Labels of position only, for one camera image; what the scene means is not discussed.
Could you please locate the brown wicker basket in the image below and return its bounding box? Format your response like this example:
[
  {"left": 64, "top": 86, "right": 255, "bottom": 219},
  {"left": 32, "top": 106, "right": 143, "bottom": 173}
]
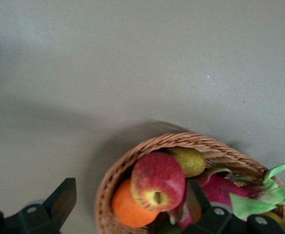
[{"left": 94, "top": 132, "right": 285, "bottom": 234}]

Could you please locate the brown table cover mat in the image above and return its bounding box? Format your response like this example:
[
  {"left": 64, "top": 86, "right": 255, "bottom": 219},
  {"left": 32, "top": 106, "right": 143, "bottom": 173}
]
[{"left": 0, "top": 0, "right": 285, "bottom": 234}]

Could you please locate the pink dragon fruit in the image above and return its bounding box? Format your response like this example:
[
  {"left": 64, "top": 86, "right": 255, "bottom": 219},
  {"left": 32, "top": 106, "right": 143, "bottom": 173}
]
[{"left": 169, "top": 159, "right": 285, "bottom": 230}]

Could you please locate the green avocado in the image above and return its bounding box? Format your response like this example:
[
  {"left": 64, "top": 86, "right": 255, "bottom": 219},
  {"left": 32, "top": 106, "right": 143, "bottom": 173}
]
[{"left": 156, "top": 222, "right": 183, "bottom": 234}]

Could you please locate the red yellow apple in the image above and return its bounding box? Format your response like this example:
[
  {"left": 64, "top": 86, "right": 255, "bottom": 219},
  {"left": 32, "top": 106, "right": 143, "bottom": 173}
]
[{"left": 130, "top": 152, "right": 187, "bottom": 213}]

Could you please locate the yellow banana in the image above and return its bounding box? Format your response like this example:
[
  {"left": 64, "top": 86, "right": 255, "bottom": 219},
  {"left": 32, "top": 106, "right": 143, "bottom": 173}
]
[{"left": 261, "top": 211, "right": 285, "bottom": 234}]

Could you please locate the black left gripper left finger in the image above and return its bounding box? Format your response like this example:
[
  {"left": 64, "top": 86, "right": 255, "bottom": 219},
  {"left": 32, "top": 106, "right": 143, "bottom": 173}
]
[{"left": 20, "top": 177, "right": 77, "bottom": 234}]

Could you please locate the brown green kiwi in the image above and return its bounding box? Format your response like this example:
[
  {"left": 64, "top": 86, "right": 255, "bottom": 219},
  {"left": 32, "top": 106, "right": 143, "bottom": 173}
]
[{"left": 165, "top": 146, "right": 206, "bottom": 178}]

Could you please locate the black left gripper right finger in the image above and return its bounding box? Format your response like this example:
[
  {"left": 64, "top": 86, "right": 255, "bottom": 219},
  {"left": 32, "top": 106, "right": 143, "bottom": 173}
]
[{"left": 182, "top": 179, "right": 233, "bottom": 234}]

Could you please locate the orange mandarin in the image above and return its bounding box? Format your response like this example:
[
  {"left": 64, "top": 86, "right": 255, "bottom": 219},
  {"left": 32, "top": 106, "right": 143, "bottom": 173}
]
[{"left": 111, "top": 177, "right": 160, "bottom": 229}]

